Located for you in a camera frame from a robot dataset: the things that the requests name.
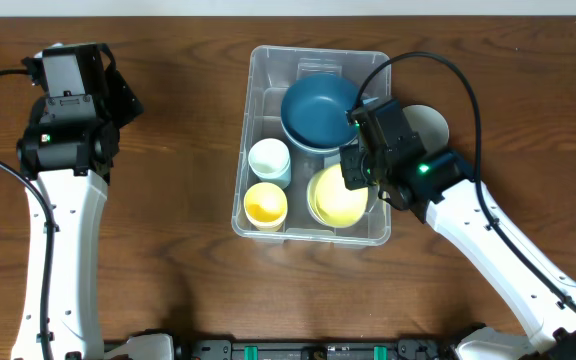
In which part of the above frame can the white small bowl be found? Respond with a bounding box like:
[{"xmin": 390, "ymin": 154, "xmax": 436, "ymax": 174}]
[{"xmin": 306, "ymin": 172, "xmax": 322, "ymax": 224}]

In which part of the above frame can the white label in bin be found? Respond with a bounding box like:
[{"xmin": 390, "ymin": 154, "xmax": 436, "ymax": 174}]
[{"xmin": 323, "ymin": 153, "xmax": 340, "ymax": 169}]

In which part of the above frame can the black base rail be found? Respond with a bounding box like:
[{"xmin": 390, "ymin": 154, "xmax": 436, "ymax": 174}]
[{"xmin": 102, "ymin": 333, "xmax": 457, "ymax": 360}]

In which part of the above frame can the pink cup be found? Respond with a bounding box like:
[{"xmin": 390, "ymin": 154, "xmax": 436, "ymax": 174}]
[{"xmin": 246, "ymin": 213, "xmax": 286, "ymax": 226}]

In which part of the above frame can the grey small bowl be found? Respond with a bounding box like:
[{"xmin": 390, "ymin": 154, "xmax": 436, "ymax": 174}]
[{"xmin": 403, "ymin": 105, "xmax": 449, "ymax": 156}]

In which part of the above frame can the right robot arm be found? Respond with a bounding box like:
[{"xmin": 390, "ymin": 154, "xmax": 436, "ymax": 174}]
[{"xmin": 340, "ymin": 98, "xmax": 576, "ymax": 359}]

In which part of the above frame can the left black cable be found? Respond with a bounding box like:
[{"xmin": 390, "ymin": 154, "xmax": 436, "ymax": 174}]
[{"xmin": 0, "ymin": 68, "xmax": 57, "ymax": 360}]

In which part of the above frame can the light blue cup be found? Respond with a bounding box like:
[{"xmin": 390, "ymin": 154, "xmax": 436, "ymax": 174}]
[{"xmin": 260, "ymin": 167, "xmax": 292, "ymax": 189}]

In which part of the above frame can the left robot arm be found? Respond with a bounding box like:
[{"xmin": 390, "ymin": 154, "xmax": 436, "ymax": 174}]
[{"xmin": 11, "ymin": 43, "xmax": 175, "ymax": 359}]

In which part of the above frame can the cream cup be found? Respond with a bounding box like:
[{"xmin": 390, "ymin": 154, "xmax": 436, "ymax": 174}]
[{"xmin": 248, "ymin": 138, "xmax": 291, "ymax": 181}]

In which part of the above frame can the dark blue bowl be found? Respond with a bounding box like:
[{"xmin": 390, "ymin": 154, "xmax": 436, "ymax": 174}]
[
  {"xmin": 281, "ymin": 73, "xmax": 358, "ymax": 150},
  {"xmin": 282, "ymin": 124, "xmax": 357, "ymax": 156}
]

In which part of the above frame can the clear plastic storage bin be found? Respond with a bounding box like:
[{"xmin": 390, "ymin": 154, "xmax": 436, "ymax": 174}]
[{"xmin": 232, "ymin": 45, "xmax": 391, "ymax": 247}]

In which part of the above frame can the yellow small bowl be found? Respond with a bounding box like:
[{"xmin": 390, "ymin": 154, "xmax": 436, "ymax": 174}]
[{"xmin": 314, "ymin": 164, "xmax": 369, "ymax": 228}]

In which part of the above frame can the black cable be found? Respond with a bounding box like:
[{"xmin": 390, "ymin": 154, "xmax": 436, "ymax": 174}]
[
  {"xmin": 0, "ymin": 68, "xmax": 57, "ymax": 360},
  {"xmin": 353, "ymin": 51, "xmax": 576, "ymax": 336}
]

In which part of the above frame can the yellow cup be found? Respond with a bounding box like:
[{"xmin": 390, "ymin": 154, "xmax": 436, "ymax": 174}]
[
  {"xmin": 254, "ymin": 224, "xmax": 283, "ymax": 232},
  {"xmin": 244, "ymin": 182, "xmax": 288, "ymax": 225}
]

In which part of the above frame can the right black cable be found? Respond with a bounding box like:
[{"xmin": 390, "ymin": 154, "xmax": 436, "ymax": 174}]
[{"xmin": 353, "ymin": 51, "xmax": 576, "ymax": 336}]

